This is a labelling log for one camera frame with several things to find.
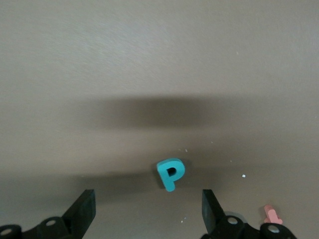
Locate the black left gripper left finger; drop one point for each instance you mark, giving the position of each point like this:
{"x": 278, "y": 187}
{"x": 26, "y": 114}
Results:
{"x": 83, "y": 214}

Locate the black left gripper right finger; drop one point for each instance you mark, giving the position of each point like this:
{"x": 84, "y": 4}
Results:
{"x": 210, "y": 211}

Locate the teal foam letter P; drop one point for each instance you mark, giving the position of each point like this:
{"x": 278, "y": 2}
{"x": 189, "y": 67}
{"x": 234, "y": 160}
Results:
{"x": 165, "y": 179}

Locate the red foam letter t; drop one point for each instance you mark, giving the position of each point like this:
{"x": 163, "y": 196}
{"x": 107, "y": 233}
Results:
{"x": 271, "y": 215}

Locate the brown table cover sheet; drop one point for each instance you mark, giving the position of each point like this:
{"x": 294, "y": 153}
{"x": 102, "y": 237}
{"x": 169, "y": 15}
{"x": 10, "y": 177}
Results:
{"x": 149, "y": 49}

